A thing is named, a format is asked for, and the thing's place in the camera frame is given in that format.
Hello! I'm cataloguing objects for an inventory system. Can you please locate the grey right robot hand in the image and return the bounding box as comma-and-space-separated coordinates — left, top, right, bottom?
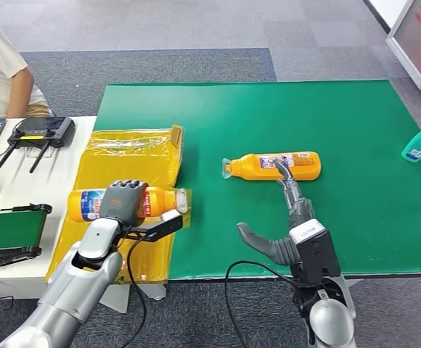
237, 159, 316, 268

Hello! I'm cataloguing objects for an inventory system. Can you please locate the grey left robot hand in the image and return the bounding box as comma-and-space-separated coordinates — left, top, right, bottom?
99, 179, 150, 228

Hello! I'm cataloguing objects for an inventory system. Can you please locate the orange detergent bottle clear cap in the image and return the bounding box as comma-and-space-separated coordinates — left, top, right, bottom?
67, 187, 190, 223
222, 152, 322, 182

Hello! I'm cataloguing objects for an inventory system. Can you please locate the yellow plastic sheet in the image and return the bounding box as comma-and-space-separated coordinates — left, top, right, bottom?
45, 125, 193, 284

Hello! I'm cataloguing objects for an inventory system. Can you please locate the green table mat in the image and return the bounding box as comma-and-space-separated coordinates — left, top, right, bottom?
93, 80, 421, 282

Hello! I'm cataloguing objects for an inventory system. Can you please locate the black remote controller with antennas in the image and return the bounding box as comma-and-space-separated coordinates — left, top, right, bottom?
0, 116, 76, 175

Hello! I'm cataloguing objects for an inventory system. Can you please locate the red and white display stand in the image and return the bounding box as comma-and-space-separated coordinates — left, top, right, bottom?
385, 0, 421, 91

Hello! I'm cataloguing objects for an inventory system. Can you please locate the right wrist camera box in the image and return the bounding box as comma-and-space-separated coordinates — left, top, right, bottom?
288, 219, 341, 284

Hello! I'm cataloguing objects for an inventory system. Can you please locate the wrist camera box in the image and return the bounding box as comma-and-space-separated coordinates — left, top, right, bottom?
138, 210, 184, 243
288, 219, 341, 284

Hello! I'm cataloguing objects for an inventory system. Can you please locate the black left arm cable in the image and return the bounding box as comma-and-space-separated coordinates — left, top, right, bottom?
121, 233, 147, 348

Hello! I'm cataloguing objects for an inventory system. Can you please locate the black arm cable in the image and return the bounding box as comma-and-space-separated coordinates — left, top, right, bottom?
224, 260, 302, 348
121, 233, 147, 348

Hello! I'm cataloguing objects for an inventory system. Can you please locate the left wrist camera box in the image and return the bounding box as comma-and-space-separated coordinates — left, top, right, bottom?
138, 210, 184, 243

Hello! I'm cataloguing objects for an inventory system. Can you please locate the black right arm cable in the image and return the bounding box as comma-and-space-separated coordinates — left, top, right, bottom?
224, 260, 302, 348

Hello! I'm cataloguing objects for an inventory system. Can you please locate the green tray with black frame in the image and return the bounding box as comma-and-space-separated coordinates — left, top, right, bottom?
0, 204, 53, 268

